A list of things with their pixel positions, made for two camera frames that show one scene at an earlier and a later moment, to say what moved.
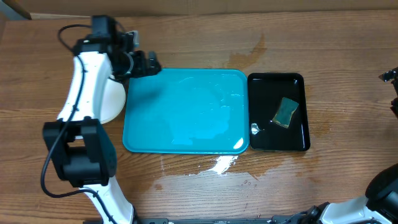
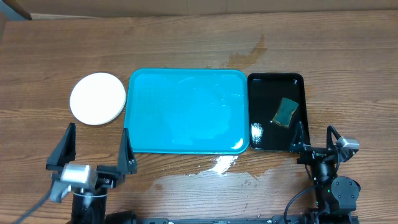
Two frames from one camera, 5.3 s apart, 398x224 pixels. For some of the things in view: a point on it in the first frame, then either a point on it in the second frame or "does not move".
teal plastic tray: (188, 111) does not move
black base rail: (294, 219) does not move
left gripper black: (138, 71) to (115, 177)
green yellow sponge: (283, 116) does not move
